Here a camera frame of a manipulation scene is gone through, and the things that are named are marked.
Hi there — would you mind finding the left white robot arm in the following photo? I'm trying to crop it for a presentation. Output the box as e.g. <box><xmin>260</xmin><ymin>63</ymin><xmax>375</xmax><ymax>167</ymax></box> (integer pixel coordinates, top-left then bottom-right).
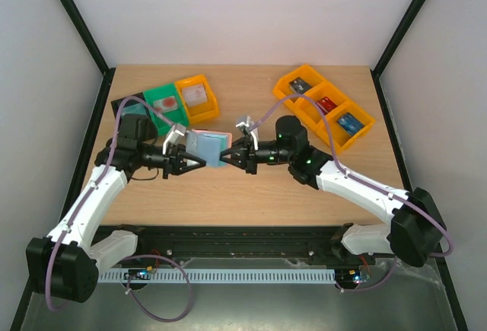
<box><xmin>26</xmin><ymin>114</ymin><xmax>206</xmax><ymax>303</ymax></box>

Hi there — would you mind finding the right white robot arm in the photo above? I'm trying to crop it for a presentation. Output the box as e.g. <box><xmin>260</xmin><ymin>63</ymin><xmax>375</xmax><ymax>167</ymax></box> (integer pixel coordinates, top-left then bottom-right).
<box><xmin>220</xmin><ymin>116</ymin><xmax>446</xmax><ymax>267</ymax></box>

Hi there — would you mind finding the red patterned card stack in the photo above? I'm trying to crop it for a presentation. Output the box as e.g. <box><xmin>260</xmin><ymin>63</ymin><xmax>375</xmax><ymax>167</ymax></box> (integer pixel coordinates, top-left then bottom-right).
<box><xmin>152</xmin><ymin>95</ymin><xmax>179</xmax><ymax>114</ymax></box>

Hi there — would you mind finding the beige card stack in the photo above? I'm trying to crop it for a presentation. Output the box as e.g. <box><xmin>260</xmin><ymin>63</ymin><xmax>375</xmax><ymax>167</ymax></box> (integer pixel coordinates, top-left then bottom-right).
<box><xmin>182</xmin><ymin>84</ymin><xmax>208</xmax><ymax>107</ymax></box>

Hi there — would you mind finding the teal card stack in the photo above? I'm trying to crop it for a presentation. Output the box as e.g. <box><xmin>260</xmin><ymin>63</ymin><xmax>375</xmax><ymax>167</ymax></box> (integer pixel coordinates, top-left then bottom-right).
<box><xmin>122</xmin><ymin>103</ymin><xmax>147</xmax><ymax>116</ymax></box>

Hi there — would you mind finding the dark grey card stack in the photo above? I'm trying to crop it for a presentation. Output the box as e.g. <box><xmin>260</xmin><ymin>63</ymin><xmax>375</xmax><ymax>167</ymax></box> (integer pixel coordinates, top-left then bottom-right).
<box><xmin>289</xmin><ymin>77</ymin><xmax>311</xmax><ymax>94</ymax></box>

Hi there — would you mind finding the yellow bin with red cards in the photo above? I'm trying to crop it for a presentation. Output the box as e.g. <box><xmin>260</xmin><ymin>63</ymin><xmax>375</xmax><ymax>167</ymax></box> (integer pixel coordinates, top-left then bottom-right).
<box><xmin>294</xmin><ymin>81</ymin><xmax>349</xmax><ymax>131</ymax></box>

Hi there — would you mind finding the yellow bin with blue cards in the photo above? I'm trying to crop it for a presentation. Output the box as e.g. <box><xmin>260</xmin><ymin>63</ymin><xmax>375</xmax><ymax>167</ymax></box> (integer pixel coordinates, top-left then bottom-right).
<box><xmin>315</xmin><ymin>100</ymin><xmax>375</xmax><ymax>154</ymax></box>

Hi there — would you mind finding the yellow bin with dark cards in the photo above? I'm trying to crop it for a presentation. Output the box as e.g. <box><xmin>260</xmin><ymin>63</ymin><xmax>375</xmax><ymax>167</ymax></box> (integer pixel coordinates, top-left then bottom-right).
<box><xmin>272</xmin><ymin>65</ymin><xmax>325</xmax><ymax>99</ymax></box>

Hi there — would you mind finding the blue card stack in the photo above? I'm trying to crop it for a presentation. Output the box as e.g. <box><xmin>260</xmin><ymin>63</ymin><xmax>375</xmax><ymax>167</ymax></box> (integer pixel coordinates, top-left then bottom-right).
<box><xmin>337</xmin><ymin>113</ymin><xmax>364</xmax><ymax>136</ymax></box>

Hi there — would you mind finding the green bin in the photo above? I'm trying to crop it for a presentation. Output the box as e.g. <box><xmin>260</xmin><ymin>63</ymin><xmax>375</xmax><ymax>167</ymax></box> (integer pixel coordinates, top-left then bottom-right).
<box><xmin>142</xmin><ymin>83</ymin><xmax>189</xmax><ymax>127</ymax></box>

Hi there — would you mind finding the left yellow bin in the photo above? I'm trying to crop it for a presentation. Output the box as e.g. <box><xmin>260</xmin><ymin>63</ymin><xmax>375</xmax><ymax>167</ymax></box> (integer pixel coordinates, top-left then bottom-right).
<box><xmin>175</xmin><ymin>75</ymin><xmax>220</xmax><ymax>125</ymax></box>

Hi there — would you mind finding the black bin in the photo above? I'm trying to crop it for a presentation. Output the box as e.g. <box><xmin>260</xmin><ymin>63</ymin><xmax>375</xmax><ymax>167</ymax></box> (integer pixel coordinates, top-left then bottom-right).
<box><xmin>110</xmin><ymin>94</ymin><xmax>148</xmax><ymax>119</ymax></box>

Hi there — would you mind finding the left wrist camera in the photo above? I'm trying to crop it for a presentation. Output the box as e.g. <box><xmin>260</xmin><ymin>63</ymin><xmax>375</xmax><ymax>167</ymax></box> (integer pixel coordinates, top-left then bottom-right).
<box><xmin>162</xmin><ymin>123</ymin><xmax>186</xmax><ymax>155</ymax></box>

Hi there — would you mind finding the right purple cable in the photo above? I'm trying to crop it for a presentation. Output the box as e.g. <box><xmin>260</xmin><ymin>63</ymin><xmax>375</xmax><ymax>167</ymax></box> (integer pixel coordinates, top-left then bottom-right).
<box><xmin>245</xmin><ymin>94</ymin><xmax>456</xmax><ymax>294</ymax></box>

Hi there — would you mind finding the purple cable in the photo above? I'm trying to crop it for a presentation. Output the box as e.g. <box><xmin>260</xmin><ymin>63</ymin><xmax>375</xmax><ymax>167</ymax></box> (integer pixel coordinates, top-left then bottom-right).
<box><xmin>44</xmin><ymin>95</ymin><xmax>193</xmax><ymax>323</ymax></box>
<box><xmin>245</xmin><ymin>94</ymin><xmax>456</xmax><ymax>294</ymax></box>

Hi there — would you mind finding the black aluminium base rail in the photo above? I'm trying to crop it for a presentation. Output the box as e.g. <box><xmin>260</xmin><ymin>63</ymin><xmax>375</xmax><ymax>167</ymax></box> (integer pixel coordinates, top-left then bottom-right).
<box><xmin>93</xmin><ymin>224</ymin><xmax>374</xmax><ymax>269</ymax></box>

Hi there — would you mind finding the white slotted cable duct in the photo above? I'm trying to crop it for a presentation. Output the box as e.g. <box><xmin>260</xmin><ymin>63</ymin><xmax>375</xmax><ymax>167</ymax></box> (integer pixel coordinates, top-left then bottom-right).
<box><xmin>98</xmin><ymin>269</ymin><xmax>335</xmax><ymax>285</ymax></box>

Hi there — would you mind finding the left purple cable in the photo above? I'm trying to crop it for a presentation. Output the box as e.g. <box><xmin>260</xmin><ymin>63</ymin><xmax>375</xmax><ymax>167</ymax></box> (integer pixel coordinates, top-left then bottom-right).
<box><xmin>44</xmin><ymin>95</ymin><xmax>193</xmax><ymax>323</ymax></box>

